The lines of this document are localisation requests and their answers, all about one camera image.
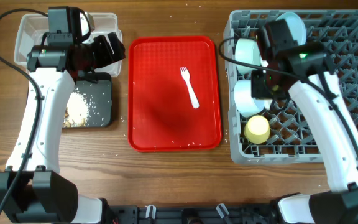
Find yellow plastic cup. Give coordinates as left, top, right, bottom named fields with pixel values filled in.
left=244, top=115, right=270, bottom=144

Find red serving tray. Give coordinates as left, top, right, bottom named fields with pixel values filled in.
left=127, top=35, right=222, bottom=152

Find green bowl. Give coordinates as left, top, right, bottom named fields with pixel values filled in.
left=234, top=39, right=260, bottom=66

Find food scraps with rice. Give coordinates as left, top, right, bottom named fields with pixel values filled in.
left=62, top=88, right=111, bottom=128

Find black plastic tray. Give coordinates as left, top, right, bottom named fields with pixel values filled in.
left=30, top=68, right=112, bottom=129

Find grey dishwasher rack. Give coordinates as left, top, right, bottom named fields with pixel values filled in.
left=225, top=10, right=358, bottom=165

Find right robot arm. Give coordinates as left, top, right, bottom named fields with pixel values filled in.
left=251, top=20, right=358, bottom=223

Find clear plastic bin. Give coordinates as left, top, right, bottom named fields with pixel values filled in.
left=13, top=12, right=123, bottom=77

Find white plastic spoon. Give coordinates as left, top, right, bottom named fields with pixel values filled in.
left=264, top=99, right=273, bottom=110

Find large light blue plate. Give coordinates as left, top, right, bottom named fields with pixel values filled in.
left=277, top=12, right=306, bottom=45

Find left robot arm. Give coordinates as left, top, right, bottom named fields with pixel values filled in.
left=0, top=7, right=125, bottom=223

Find white plastic fork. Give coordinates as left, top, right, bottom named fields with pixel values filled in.
left=180, top=67, right=200, bottom=109

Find small light blue bowl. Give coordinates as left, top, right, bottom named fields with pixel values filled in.
left=234, top=80, right=265, bottom=118

